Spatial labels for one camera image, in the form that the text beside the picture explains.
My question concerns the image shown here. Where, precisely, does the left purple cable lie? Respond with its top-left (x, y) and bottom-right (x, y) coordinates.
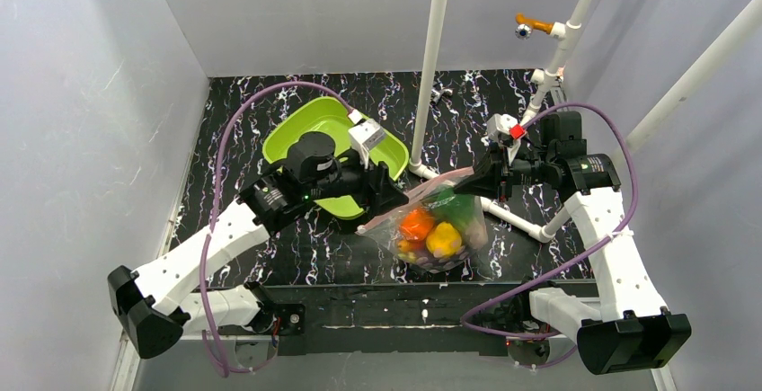
top-left (199, 81), bottom-right (355, 378)

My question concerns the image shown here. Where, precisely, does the white PVC pipe frame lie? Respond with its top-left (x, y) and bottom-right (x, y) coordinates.
top-left (408, 0), bottom-right (761, 243)

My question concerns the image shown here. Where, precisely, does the orange fake fruit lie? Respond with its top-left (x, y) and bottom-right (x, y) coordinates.
top-left (398, 207), bottom-right (436, 242)

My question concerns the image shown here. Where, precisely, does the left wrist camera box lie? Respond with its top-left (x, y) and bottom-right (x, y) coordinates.
top-left (348, 110), bottom-right (386, 169)

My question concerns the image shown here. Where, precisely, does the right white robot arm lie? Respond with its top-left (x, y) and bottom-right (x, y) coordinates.
top-left (455, 103), bottom-right (692, 375)

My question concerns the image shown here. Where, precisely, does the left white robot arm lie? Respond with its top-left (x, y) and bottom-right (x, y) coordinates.
top-left (107, 123), bottom-right (408, 360)

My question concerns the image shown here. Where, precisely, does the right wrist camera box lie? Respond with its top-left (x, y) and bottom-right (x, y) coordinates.
top-left (486, 114), bottom-right (527, 147)

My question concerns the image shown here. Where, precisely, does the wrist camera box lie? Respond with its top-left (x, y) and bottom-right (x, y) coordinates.
top-left (486, 114), bottom-right (527, 147)
top-left (348, 110), bottom-right (386, 169)

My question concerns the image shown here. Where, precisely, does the small metal fitting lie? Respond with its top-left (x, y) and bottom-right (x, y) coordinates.
top-left (430, 88), bottom-right (453, 106)

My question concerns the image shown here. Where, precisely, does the clear zip top bag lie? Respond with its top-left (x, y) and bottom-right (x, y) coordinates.
top-left (356, 167), bottom-right (489, 273)

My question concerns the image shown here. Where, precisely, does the yellow fake pepper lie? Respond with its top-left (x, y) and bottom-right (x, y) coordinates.
top-left (425, 221), bottom-right (464, 259)

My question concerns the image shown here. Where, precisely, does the orange faucet handle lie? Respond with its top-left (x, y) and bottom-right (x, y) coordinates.
top-left (515, 13), bottom-right (554, 40)

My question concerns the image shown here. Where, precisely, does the lime green plastic tray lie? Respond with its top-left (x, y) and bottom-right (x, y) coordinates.
top-left (239, 110), bottom-right (395, 227)

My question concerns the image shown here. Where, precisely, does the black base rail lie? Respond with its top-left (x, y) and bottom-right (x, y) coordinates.
top-left (217, 280), bottom-right (602, 357)

